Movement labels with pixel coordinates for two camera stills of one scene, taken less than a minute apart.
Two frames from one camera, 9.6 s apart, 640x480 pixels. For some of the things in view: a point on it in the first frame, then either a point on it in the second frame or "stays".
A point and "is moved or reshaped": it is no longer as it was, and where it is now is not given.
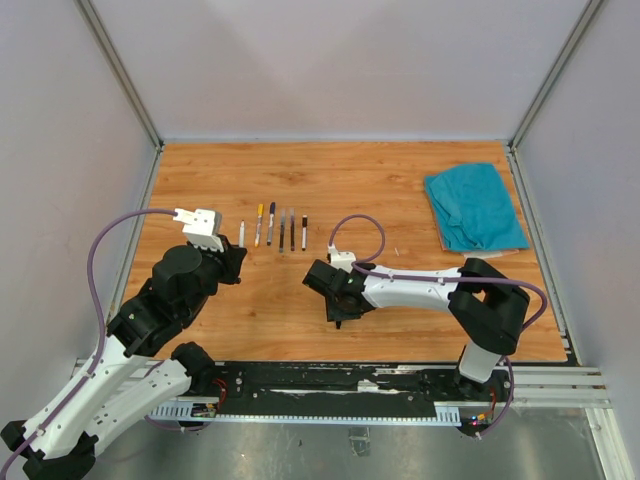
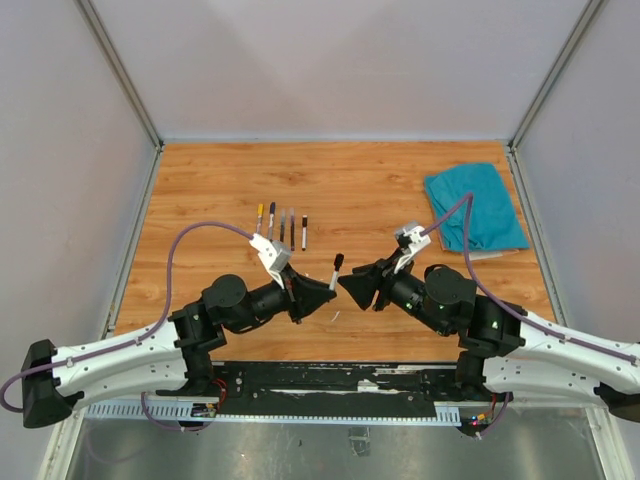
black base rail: [341, 389] stays
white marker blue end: [271, 223] stays
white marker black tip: [304, 231] is moved or reshaped
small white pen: [242, 234] -> [304, 232]
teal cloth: [473, 209] stays
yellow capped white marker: [259, 223] stays
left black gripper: [232, 257] -> [303, 297]
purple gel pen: [292, 229] stays
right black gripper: [334, 314] -> [364, 280]
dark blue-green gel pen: [282, 231] stays
